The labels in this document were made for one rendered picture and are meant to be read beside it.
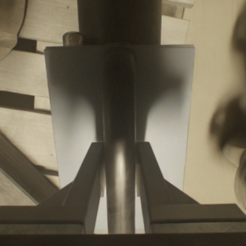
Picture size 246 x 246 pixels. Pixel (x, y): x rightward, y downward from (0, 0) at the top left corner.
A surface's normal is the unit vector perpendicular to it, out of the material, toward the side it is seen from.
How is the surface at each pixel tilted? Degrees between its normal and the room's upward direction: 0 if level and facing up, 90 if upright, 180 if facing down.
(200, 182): 0
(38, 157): 0
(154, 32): 47
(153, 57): 0
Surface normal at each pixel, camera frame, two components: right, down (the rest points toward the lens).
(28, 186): 0.78, -0.60
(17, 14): 0.55, 0.62
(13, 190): 0.00, 0.26
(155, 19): 0.77, 0.15
